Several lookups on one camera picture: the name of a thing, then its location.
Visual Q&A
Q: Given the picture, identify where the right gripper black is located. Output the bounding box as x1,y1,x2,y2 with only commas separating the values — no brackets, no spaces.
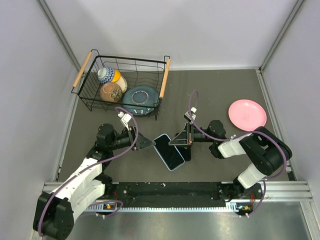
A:
169,122,216,147

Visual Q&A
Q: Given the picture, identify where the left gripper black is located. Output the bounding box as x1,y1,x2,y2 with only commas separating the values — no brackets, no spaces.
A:
108,125,156,151

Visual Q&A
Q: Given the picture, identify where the blue smartphone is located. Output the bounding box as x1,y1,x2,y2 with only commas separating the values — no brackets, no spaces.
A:
178,147,192,162

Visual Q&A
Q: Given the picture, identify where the black smartphone face down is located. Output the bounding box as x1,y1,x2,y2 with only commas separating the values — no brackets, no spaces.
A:
152,133,186,172

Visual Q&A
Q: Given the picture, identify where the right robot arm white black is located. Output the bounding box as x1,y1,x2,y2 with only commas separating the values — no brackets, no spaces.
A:
169,120,293,202

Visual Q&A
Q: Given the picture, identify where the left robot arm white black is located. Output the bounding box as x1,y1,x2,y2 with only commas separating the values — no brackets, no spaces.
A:
32,123,156,240

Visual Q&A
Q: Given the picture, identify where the dark teal plate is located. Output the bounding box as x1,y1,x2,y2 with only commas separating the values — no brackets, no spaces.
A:
122,85,159,116

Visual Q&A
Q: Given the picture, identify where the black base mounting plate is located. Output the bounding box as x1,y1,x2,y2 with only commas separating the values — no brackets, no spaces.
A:
97,182,256,208

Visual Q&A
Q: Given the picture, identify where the brown ceramic bowl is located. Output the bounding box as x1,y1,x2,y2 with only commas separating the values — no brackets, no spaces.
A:
100,82,123,103

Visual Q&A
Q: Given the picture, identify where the beige bowl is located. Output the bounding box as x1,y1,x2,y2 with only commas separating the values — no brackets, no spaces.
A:
115,76,128,93

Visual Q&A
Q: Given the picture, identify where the pink plate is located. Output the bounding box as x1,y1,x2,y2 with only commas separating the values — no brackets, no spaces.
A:
228,99,267,131

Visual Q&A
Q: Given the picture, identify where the yellow bowl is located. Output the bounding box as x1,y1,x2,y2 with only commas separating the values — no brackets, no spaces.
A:
112,69,121,83

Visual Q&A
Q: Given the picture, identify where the blue white patterned bowl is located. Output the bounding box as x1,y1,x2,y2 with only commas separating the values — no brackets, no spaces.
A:
97,66,115,84

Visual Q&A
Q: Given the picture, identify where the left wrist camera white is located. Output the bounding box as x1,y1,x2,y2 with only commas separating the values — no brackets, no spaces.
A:
117,111,132,131

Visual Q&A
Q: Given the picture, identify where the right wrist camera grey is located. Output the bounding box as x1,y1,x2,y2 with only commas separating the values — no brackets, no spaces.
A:
183,107,197,124

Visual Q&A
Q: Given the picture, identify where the black wire dish basket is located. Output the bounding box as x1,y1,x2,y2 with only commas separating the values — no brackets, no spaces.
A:
71,49,171,117

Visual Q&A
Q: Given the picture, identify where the grey slotted cable duct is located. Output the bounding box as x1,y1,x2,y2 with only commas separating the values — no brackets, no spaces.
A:
84,202,239,213

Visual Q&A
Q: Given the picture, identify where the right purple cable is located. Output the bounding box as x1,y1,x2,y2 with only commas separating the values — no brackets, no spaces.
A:
188,90,287,218

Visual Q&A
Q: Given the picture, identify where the purple cable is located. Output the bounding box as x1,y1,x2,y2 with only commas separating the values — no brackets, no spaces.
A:
37,106,139,237
188,90,287,218

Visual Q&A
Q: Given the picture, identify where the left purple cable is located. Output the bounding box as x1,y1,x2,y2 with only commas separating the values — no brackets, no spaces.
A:
37,106,139,237

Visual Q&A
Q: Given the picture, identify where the aluminium frame rail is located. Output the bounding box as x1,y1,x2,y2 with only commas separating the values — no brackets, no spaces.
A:
259,181,313,201

